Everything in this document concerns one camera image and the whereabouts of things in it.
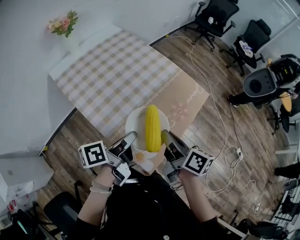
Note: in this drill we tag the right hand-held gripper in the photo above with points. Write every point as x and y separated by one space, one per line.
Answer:
197 161

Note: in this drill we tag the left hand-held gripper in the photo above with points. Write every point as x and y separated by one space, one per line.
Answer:
93 154

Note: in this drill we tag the white round plate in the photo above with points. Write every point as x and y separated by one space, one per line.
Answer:
134 124

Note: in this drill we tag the yellow corn cob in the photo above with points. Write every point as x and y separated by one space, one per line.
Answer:
152 129

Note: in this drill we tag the person's right forearm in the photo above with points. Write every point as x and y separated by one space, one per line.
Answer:
199 201

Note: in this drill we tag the person's left forearm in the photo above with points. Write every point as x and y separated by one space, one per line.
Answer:
96 206

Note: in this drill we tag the table with checkered cloth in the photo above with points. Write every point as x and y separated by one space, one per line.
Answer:
61 70

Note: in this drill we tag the checked beige tablecloth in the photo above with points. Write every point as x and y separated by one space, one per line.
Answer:
117 77

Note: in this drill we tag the white power strip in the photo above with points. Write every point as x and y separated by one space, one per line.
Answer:
256 206
239 152

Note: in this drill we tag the person's black clothing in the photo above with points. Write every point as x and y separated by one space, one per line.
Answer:
150 211

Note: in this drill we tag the black office chair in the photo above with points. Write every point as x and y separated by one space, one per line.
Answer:
21 225
61 211
256 35
284 122
215 11

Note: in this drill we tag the white cabinet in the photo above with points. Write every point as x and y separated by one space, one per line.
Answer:
25 171

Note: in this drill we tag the white vase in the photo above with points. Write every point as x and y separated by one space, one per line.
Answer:
71 43

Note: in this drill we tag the white purple cloth bundle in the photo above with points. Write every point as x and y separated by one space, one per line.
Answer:
246 49

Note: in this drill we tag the clear bags with red tags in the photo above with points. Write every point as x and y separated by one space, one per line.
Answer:
21 197

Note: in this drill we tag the round wooden side table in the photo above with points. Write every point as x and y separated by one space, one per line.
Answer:
286 100

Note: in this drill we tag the small white object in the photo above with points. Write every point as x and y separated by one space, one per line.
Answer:
211 20

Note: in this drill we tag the pink flower bouquet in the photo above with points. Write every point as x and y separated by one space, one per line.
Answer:
63 23

